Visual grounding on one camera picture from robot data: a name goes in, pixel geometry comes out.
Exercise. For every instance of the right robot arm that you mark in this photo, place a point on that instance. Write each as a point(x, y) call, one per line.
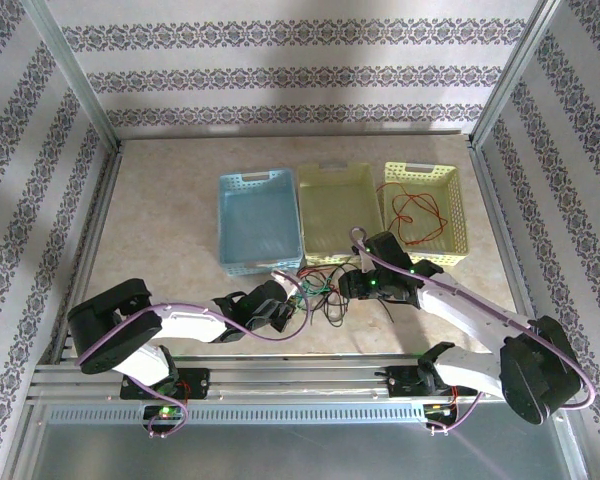
point(470, 315)

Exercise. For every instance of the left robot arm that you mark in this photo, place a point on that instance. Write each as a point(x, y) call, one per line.
point(190, 325)

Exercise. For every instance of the aluminium table edge rails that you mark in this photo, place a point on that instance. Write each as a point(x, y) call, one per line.
point(290, 375)

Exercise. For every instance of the yellow plastic basket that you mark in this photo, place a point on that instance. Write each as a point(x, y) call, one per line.
point(457, 220)
point(337, 215)

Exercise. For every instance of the blue plastic basket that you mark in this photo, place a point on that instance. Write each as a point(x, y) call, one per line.
point(257, 225)

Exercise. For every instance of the grey metal sheet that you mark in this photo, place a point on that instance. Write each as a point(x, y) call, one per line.
point(280, 450)

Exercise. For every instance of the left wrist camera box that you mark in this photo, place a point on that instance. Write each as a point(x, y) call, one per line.
point(286, 282)

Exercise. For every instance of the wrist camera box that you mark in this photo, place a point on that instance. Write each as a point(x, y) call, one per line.
point(286, 282)
point(366, 260)

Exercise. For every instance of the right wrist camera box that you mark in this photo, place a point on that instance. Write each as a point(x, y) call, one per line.
point(366, 260)

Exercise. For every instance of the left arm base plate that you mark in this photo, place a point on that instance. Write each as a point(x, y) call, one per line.
point(197, 382)

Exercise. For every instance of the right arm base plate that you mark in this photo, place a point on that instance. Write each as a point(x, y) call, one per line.
point(402, 385)

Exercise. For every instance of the aluminium side rail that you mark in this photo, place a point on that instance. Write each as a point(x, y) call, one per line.
point(97, 210)
point(495, 210)

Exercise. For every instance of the aluminium rail along wall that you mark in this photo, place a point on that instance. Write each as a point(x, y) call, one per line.
point(290, 134)

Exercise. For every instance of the aluminium upright post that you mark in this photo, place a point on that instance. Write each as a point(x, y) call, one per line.
point(75, 75)
point(510, 75)

